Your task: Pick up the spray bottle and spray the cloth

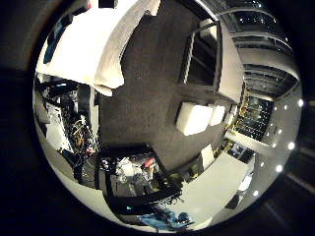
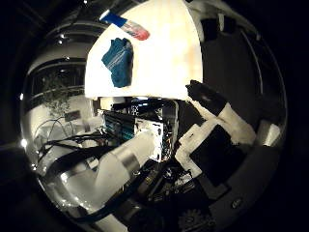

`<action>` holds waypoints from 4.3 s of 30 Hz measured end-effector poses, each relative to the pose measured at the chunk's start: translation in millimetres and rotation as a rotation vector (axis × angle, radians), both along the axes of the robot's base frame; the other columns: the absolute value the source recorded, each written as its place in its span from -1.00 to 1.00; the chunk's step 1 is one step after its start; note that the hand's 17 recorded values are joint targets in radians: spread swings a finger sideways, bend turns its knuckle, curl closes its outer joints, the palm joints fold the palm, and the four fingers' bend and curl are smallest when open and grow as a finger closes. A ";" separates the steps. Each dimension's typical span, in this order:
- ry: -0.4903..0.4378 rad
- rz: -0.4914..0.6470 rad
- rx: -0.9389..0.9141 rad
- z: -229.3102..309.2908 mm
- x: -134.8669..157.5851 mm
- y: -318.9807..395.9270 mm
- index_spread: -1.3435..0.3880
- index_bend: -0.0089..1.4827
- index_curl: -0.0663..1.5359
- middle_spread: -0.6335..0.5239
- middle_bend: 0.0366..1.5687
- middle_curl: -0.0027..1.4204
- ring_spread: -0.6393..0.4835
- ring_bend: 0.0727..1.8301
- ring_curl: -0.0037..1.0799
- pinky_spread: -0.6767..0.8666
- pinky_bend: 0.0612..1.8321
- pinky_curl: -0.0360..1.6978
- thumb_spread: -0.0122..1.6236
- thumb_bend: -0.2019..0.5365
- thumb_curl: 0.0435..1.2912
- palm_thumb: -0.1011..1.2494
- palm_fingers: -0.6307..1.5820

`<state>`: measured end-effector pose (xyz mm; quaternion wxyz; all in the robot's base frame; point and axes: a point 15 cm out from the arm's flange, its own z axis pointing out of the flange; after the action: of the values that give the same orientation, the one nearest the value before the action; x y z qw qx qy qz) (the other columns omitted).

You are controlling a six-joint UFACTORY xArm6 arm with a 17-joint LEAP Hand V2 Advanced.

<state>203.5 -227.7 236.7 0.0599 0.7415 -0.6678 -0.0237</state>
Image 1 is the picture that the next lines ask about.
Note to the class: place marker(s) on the white cloth with yellow stripes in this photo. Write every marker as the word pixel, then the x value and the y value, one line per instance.
pixel 85 42

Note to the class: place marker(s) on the large white cube box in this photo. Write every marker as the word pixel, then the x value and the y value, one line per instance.
pixel 193 118

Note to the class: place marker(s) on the small white cube box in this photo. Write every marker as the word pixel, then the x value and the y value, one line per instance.
pixel 217 114

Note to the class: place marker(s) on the black bin with items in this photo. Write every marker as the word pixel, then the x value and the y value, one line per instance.
pixel 138 177

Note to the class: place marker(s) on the white table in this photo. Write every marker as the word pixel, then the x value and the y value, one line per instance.
pixel 213 191

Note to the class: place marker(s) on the black equipment rack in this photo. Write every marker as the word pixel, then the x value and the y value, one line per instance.
pixel 254 118

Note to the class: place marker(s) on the blue fabric bundle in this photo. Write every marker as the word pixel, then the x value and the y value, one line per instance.
pixel 167 219

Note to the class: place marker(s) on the black metal frame cart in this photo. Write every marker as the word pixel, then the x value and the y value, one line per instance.
pixel 201 59

